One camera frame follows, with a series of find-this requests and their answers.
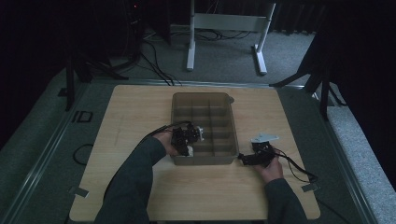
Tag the grey tape piece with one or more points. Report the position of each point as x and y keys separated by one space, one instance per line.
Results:
x=310 y=187
x=81 y=192

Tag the person's right hand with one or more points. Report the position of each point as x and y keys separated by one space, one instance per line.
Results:
x=272 y=170

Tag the black metal stand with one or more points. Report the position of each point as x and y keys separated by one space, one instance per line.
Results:
x=317 y=77
x=81 y=68

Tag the white metal desk frame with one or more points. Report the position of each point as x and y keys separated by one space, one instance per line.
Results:
x=230 y=34

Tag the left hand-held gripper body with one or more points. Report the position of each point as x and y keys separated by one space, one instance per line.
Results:
x=186 y=135

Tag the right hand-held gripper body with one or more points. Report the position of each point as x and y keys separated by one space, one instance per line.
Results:
x=261 y=149

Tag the person's left hand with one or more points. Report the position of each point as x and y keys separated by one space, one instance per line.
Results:
x=166 y=141

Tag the translucent brown compartment box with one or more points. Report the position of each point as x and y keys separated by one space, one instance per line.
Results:
x=205 y=124

